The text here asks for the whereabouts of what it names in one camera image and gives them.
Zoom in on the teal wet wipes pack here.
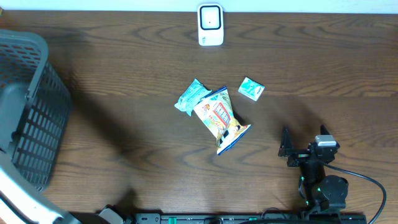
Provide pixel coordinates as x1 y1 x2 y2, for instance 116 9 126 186
174 79 211 116

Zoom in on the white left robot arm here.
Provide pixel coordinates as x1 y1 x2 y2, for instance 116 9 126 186
1 152 130 224

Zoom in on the grey plastic mesh basket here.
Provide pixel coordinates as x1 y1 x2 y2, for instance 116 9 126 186
1 29 72 192

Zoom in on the yellow snack bag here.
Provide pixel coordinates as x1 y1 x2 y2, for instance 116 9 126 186
194 86 251 155

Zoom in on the small green tissue pack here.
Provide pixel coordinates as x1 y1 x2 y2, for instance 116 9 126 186
238 77 265 101

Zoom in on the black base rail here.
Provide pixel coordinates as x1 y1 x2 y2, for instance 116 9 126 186
134 211 367 224

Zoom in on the white barcode scanner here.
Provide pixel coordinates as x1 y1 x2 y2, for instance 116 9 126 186
197 3 224 47

